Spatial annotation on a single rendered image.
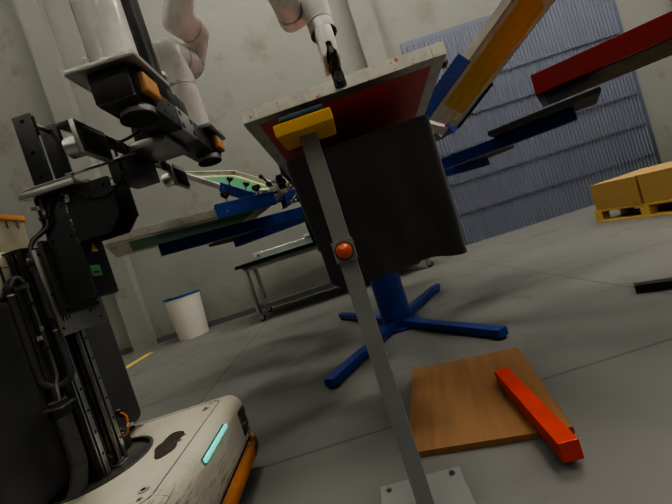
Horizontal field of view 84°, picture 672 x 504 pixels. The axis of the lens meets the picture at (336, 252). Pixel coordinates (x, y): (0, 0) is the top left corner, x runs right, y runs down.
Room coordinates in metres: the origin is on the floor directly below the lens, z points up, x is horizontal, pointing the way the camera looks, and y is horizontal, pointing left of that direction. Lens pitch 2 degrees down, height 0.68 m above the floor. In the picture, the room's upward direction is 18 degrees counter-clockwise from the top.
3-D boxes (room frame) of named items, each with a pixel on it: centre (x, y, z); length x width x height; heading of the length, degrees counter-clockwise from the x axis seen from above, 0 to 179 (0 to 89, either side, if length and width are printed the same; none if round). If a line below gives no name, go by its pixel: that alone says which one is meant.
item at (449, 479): (0.87, -0.02, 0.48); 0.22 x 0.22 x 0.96; 86
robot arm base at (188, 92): (1.24, 0.33, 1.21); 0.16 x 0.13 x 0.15; 89
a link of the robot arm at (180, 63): (1.25, 0.31, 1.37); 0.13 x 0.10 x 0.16; 160
